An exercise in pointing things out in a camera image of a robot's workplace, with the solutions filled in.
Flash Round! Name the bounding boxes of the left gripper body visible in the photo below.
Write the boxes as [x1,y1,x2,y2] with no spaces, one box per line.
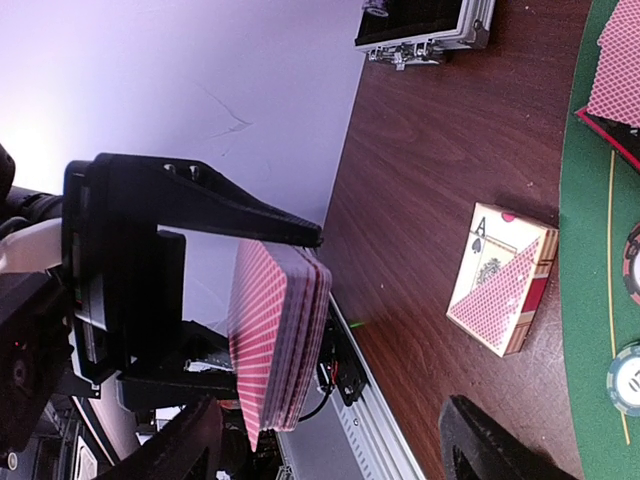
[59,152,236,401]

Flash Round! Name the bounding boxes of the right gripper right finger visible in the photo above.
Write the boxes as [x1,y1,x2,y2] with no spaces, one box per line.
[439,395,572,480]

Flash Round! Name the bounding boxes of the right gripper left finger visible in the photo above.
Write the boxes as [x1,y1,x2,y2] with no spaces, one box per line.
[102,397,223,479]

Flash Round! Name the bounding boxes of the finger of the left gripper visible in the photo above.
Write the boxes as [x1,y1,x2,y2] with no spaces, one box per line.
[159,158,324,249]

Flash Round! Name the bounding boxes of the red-backed card deck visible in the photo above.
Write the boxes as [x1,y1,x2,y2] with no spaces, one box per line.
[227,240,332,449]

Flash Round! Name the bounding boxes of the green chip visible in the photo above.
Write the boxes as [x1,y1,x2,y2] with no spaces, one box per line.
[606,342,640,417]

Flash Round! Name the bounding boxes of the brown chip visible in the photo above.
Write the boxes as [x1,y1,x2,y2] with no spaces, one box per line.
[622,223,640,304]

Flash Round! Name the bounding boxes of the dealt card player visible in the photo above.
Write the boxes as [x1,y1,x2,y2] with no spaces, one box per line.
[587,1,639,127]

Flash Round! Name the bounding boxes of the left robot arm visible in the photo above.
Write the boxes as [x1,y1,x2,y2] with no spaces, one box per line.
[1,153,322,454]

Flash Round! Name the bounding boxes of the tan card box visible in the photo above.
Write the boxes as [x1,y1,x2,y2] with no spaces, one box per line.
[446,202,559,357]

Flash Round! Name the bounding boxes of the round green poker mat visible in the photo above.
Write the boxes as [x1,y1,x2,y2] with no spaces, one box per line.
[559,1,639,479]

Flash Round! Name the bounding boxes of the aluminium poker case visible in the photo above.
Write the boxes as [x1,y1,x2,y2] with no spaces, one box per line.
[354,0,496,71]

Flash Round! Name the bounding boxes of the triangular all-in marker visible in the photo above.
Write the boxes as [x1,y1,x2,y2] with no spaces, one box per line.
[575,107,640,172]

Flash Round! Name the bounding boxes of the aluminium front rail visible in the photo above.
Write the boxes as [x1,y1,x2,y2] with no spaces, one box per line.
[276,300,425,479]

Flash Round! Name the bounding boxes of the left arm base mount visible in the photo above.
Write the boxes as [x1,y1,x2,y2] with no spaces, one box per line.
[316,319,368,407]

